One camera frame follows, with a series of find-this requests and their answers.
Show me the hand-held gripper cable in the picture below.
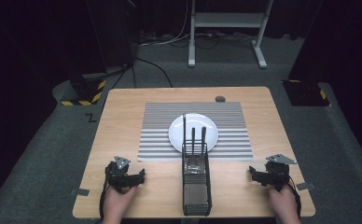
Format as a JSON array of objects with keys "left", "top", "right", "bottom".
[
  {"left": 98, "top": 174, "right": 112, "bottom": 220},
  {"left": 285, "top": 175, "right": 302, "bottom": 219}
]

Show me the white round plate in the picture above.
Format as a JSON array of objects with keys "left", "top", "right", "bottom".
[{"left": 168, "top": 112, "right": 219, "bottom": 154}]

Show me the grey tape strip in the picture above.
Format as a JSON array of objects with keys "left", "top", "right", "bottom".
[
  {"left": 70, "top": 188, "right": 91, "bottom": 197},
  {"left": 296, "top": 181, "right": 316, "bottom": 191}
]

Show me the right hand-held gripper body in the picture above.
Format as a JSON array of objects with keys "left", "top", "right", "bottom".
[{"left": 257, "top": 153, "right": 298, "bottom": 191}]

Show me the person's left hand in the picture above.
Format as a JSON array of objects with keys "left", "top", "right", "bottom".
[{"left": 102, "top": 186, "right": 140, "bottom": 219}]

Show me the person's right hand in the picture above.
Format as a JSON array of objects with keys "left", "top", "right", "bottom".
[{"left": 267, "top": 184, "right": 300, "bottom": 219}]

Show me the dark-handled spoon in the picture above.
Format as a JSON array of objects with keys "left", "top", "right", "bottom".
[{"left": 188, "top": 127, "right": 200, "bottom": 169}]

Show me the right hand-held gripper cable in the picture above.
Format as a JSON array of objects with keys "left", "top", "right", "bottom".
[{"left": 285, "top": 175, "right": 302, "bottom": 219}]

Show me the black wire cutlery holder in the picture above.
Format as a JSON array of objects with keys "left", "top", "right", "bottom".
[{"left": 181, "top": 141, "right": 213, "bottom": 217}]

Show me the grey striped placemat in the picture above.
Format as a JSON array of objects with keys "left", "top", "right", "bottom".
[{"left": 136, "top": 102, "right": 255, "bottom": 163}]

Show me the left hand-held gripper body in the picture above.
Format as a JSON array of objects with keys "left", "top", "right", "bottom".
[{"left": 104, "top": 155, "right": 140, "bottom": 194}]

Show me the black upright panel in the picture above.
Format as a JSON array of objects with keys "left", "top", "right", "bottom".
[{"left": 85, "top": 0, "right": 137, "bottom": 75}]

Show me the white floor cable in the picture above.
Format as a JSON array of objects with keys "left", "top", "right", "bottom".
[{"left": 137, "top": 0, "right": 192, "bottom": 49}]

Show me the bundle of dark floor cables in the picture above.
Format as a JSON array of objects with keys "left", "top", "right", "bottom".
[{"left": 194, "top": 30, "right": 256, "bottom": 50}]

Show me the left hand-held gripper cable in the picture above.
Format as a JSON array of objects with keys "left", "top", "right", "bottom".
[{"left": 98, "top": 174, "right": 112, "bottom": 220}]

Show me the black yellow striped base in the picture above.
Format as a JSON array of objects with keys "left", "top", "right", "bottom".
[
  {"left": 281, "top": 78, "right": 331, "bottom": 107},
  {"left": 60, "top": 74, "right": 107, "bottom": 107}
]

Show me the white metal stand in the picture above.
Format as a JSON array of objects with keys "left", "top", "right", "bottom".
[{"left": 187, "top": 0, "right": 275, "bottom": 70}]

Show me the black floor cable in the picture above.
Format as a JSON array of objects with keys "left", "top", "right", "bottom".
[{"left": 134, "top": 56, "right": 174, "bottom": 89}]

